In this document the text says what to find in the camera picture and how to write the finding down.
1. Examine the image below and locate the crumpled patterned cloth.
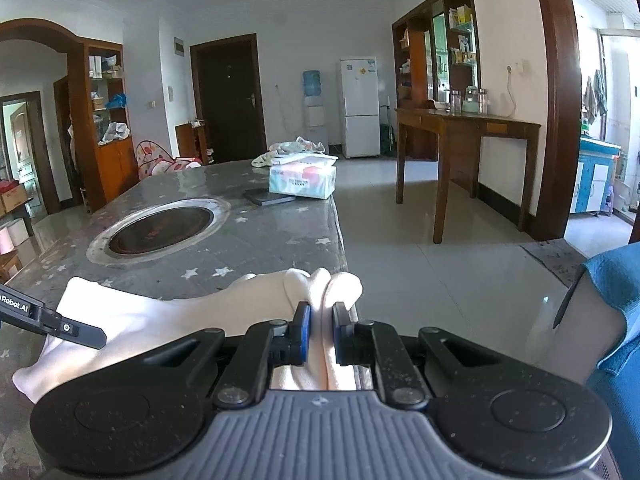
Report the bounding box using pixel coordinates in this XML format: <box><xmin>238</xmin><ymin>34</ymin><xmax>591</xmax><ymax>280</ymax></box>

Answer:
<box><xmin>252</xmin><ymin>136</ymin><xmax>326</xmax><ymax>168</ymax></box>

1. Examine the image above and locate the wooden console table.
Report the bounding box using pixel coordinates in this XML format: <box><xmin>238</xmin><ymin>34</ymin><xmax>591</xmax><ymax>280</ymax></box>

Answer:
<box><xmin>396</xmin><ymin>107</ymin><xmax>540</xmax><ymax>244</ymax></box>

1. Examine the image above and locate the tissue pack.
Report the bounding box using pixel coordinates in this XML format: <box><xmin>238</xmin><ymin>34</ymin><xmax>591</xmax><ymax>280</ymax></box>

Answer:
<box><xmin>269</xmin><ymin>154</ymin><xmax>337</xmax><ymax>200</ymax></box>

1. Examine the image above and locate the round black induction cooktop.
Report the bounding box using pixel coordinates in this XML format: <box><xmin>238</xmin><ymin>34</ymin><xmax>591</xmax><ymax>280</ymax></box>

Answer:
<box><xmin>86</xmin><ymin>197</ymin><xmax>231</xmax><ymax>266</ymax></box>

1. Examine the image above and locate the grey quilted star tablecloth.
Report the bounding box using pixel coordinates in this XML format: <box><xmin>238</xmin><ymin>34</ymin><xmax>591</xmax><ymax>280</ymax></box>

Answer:
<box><xmin>1</xmin><ymin>162</ymin><xmax>347</xmax><ymax>479</ymax></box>

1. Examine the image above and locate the white refrigerator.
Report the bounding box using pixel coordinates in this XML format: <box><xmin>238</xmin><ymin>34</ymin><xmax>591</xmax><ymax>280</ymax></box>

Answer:
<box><xmin>338</xmin><ymin>58</ymin><xmax>381</xmax><ymax>158</ymax></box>

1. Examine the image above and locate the black notebook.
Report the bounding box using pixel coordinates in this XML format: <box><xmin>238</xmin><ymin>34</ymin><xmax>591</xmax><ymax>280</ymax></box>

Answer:
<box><xmin>243</xmin><ymin>188</ymin><xmax>296</xmax><ymax>207</ymax></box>

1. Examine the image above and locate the cream white cloth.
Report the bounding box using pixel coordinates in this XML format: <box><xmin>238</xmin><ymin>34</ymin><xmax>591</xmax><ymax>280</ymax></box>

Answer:
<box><xmin>12</xmin><ymin>268</ymin><xmax>362</xmax><ymax>403</ymax></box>

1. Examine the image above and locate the dark wooden door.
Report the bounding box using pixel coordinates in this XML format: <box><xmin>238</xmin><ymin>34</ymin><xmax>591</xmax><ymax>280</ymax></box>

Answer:
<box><xmin>190</xmin><ymin>34</ymin><xmax>267</xmax><ymax>164</ymax></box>

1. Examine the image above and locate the red white play tent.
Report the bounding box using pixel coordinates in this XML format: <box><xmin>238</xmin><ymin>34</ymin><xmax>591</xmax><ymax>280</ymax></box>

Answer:
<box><xmin>134</xmin><ymin>140</ymin><xmax>202</xmax><ymax>180</ymax></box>

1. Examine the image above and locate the blue covered chair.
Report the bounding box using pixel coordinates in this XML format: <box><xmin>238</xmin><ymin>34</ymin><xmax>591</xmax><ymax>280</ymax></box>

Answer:
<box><xmin>538</xmin><ymin>243</ymin><xmax>639</xmax><ymax>479</ymax></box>

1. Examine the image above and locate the wooden shelf cabinet left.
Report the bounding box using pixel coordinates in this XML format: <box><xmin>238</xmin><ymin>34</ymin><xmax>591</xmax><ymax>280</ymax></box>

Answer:
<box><xmin>53</xmin><ymin>38</ymin><xmax>139</xmax><ymax>211</ymax></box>

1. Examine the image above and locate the blue white cabinet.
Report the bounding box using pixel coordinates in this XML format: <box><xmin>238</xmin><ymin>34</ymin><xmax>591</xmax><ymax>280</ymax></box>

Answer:
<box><xmin>570</xmin><ymin>136</ymin><xmax>622</xmax><ymax>214</ymax></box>

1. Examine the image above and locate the wooden display cabinet right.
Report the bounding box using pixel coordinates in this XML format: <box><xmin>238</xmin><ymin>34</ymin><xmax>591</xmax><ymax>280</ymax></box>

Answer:
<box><xmin>392</xmin><ymin>0</ymin><xmax>482</xmax><ymax>107</ymax></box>

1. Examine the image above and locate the water dispenser with blue bottle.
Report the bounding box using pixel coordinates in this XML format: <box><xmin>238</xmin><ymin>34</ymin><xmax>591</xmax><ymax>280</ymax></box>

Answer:
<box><xmin>303</xmin><ymin>70</ymin><xmax>329</xmax><ymax>148</ymax></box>

